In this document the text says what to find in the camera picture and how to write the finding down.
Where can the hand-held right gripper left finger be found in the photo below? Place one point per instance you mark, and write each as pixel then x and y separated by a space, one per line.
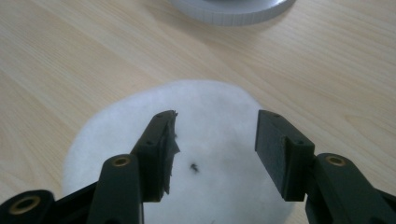
pixel 152 155

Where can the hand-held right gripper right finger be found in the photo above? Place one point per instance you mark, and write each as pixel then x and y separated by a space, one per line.
pixel 289 161

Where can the white round cotton pad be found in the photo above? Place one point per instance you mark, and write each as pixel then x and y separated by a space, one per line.
pixel 214 124

